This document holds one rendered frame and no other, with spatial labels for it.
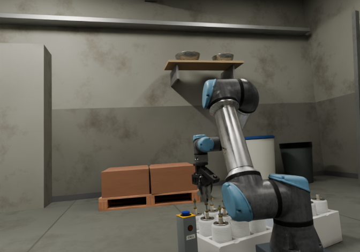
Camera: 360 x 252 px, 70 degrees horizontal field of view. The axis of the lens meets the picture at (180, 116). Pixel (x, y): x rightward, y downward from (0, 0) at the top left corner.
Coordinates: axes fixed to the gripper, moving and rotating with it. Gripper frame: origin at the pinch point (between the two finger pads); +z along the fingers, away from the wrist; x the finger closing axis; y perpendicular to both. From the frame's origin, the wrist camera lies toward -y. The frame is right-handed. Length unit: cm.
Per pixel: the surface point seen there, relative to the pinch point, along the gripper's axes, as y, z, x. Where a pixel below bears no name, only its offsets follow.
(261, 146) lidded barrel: 101, -25, -196
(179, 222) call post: -3.5, 6.0, 21.6
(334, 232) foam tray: -31, 28, -75
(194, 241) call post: -7.8, 14.6, 17.0
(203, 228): -1.0, 13.4, 4.5
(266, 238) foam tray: -21.9, 19.3, -18.8
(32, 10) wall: 308, -246, 40
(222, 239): -14.3, 15.7, 5.2
